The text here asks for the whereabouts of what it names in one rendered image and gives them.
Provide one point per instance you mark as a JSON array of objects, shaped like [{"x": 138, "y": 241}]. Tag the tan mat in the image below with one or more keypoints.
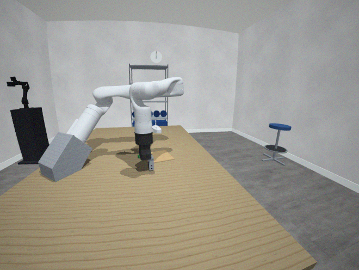
[{"x": 161, "y": 156}]

